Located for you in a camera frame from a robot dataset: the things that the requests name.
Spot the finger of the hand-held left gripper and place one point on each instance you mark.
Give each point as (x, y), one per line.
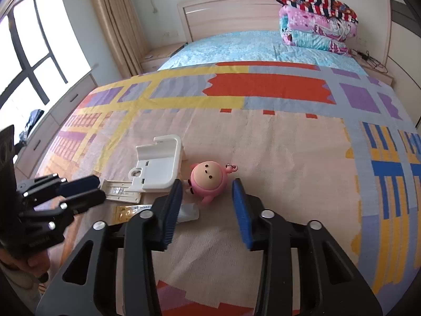
(80, 184)
(87, 199)

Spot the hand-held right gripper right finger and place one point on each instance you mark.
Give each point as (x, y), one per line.
(241, 214)

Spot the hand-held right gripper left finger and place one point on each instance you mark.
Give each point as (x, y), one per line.
(172, 210)

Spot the white test cassette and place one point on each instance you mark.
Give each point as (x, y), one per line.
(120, 191)

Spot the person's left hand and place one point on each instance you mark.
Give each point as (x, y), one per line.
(33, 266)

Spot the small clear plastic bottle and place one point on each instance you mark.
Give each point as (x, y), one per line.
(189, 212)

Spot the yellow packet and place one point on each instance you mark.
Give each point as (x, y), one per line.
(126, 215)

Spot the white plastic holder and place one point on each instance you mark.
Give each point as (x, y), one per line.
(161, 164)

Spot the colourful patterned blanket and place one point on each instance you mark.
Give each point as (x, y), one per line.
(279, 158)

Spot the wooden window cabinet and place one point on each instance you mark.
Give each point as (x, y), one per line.
(62, 115)

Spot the blue cloth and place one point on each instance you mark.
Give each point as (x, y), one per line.
(31, 123)

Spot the window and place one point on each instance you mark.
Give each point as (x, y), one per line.
(33, 56)

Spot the wooden nightstand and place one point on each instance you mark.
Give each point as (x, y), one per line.
(161, 56)
(378, 70)

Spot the beige curtain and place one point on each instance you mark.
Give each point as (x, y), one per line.
(118, 23)

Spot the light blue bedsheet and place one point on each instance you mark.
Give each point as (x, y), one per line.
(256, 46)

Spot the pink folded quilt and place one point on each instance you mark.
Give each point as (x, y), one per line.
(315, 31)

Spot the wooden bed headboard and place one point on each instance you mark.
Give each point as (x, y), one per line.
(230, 16)

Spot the striped pillow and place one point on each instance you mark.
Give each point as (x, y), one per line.
(317, 3)

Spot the sliding door wardrobe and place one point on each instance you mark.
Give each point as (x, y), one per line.
(406, 39)

